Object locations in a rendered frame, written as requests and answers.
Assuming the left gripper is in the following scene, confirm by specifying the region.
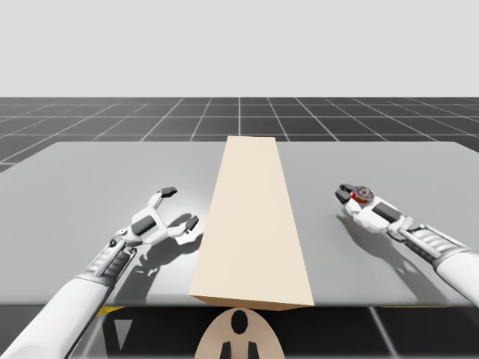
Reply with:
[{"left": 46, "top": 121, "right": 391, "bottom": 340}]
[{"left": 126, "top": 185, "right": 201, "bottom": 247}]

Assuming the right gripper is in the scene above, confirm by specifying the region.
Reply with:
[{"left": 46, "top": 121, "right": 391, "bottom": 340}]
[{"left": 335, "top": 182, "right": 406, "bottom": 235}]

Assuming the red and white can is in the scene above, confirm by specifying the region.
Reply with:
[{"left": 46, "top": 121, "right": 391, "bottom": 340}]
[{"left": 350, "top": 185, "right": 376, "bottom": 206}]

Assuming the tall board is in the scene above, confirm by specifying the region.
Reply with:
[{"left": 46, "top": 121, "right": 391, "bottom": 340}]
[{"left": 188, "top": 135, "right": 315, "bottom": 312}]

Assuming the tan robot part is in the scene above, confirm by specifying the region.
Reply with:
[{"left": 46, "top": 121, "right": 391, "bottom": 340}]
[{"left": 193, "top": 307, "right": 287, "bottom": 359}]

